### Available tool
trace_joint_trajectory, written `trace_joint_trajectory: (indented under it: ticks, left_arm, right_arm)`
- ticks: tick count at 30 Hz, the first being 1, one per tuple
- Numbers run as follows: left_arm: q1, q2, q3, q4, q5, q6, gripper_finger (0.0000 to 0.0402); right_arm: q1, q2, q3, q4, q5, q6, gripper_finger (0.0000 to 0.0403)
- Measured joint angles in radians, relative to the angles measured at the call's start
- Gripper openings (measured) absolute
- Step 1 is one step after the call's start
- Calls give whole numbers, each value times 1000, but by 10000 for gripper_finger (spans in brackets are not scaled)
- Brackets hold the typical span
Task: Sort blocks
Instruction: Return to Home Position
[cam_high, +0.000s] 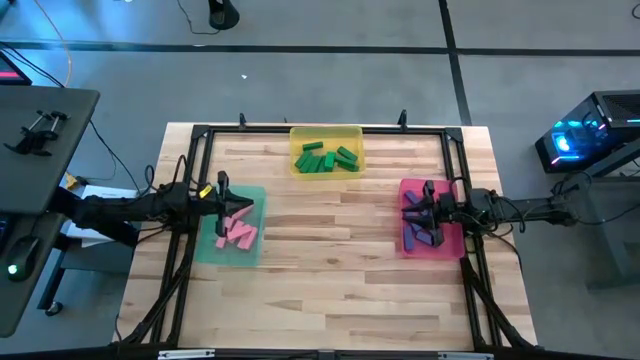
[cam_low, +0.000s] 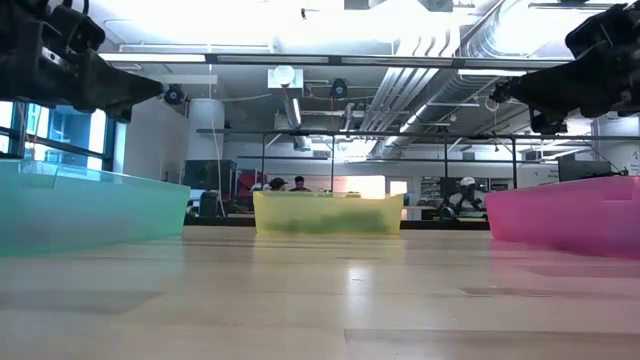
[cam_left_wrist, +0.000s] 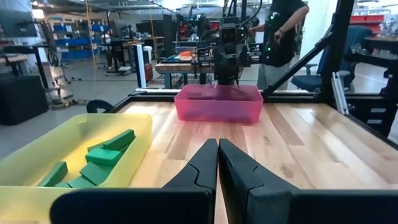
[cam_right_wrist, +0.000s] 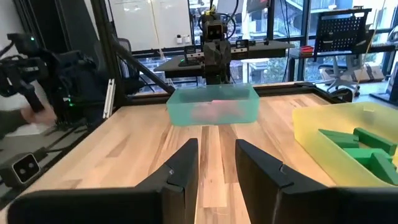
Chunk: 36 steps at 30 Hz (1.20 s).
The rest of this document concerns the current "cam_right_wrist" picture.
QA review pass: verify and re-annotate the black table-level camera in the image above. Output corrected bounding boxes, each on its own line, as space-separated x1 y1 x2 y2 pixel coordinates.
0 152 42 188

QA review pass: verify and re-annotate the window with black frame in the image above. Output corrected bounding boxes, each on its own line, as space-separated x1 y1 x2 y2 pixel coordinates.
189 0 398 82

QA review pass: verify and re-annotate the green translucent plastic bin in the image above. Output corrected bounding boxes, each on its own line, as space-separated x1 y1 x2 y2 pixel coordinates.
165 83 261 127

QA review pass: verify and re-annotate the grey office chair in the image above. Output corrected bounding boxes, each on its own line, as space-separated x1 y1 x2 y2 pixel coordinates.
323 55 361 97

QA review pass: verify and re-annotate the person's forearm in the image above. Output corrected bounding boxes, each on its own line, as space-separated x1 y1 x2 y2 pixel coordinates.
0 108 27 139

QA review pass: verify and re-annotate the small black frame clamp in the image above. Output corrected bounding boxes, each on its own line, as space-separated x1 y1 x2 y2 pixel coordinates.
331 86 354 103

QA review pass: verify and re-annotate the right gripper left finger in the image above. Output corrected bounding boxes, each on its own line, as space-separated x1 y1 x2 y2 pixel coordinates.
6 138 200 224

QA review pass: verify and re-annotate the person's hand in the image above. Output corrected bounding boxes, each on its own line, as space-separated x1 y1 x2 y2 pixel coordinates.
20 104 58 127

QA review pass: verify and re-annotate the small red object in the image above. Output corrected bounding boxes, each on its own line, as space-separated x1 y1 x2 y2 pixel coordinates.
300 45 315 57

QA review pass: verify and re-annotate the beige cable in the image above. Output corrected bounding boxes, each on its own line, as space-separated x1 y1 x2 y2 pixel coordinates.
356 17 381 94

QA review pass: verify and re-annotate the black desk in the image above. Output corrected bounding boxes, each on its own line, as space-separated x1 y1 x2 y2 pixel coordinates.
154 39 295 79

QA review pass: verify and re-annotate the yellow translucent plastic bin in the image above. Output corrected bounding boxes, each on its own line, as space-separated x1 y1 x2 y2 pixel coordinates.
291 101 398 188

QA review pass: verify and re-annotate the cardboard box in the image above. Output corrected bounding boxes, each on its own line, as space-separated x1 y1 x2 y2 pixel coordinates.
353 63 386 83

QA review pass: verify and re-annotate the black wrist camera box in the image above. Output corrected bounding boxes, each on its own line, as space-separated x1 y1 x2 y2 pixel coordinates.
206 22 225 40

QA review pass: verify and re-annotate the silver metal bracket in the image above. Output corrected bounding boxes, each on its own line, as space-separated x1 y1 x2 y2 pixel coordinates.
102 78 116 119

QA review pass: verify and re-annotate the white board panel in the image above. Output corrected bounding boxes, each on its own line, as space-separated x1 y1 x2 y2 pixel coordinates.
109 0 193 52

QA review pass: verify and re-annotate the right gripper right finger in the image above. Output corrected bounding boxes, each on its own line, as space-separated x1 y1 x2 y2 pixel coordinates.
234 139 398 224

